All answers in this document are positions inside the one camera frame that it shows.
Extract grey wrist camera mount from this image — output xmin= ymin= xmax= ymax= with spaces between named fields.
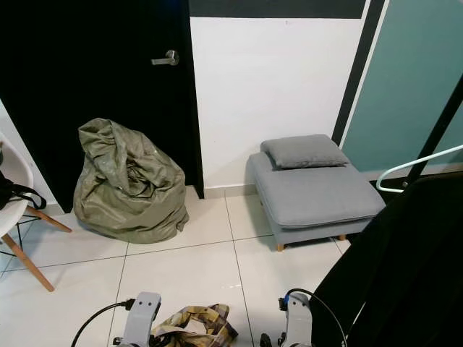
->
xmin=119 ymin=291 xmax=161 ymax=347
xmin=286 ymin=293 xmax=312 ymax=347

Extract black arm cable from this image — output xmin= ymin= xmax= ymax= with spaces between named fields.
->
xmin=279 ymin=288 xmax=348 ymax=347
xmin=71 ymin=298 xmax=137 ymax=347

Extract black door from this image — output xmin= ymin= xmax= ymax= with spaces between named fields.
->
xmin=0 ymin=0 xmax=205 ymax=214

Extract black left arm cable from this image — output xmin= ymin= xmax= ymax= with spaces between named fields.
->
xmin=71 ymin=298 xmax=137 ymax=347

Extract yellow grey plaid shirt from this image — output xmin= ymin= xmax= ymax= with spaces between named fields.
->
xmin=152 ymin=304 xmax=238 ymax=347

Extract white clothes hanger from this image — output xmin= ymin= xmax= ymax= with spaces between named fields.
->
xmin=376 ymin=143 xmax=463 ymax=194

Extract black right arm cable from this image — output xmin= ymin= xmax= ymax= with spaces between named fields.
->
xmin=279 ymin=288 xmax=348 ymax=347

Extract black bag strap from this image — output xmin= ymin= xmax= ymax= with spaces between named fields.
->
xmin=0 ymin=177 xmax=48 ymax=210

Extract grey cushion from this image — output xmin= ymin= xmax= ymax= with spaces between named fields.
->
xmin=260 ymin=134 xmax=352 ymax=171

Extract olive green sack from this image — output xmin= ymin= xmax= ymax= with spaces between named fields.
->
xmin=72 ymin=118 xmax=189 ymax=244

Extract white chair wooden legs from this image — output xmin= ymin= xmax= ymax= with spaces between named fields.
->
xmin=0 ymin=130 xmax=73 ymax=292

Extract silver door handle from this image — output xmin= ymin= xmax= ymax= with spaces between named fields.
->
xmin=151 ymin=49 xmax=180 ymax=67

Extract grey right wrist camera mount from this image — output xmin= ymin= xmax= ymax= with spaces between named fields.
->
xmin=286 ymin=293 xmax=312 ymax=347

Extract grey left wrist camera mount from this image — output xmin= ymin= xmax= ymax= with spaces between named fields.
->
xmin=119 ymin=291 xmax=161 ymax=347

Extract black hanging garment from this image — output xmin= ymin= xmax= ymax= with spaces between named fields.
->
xmin=307 ymin=170 xmax=463 ymax=347

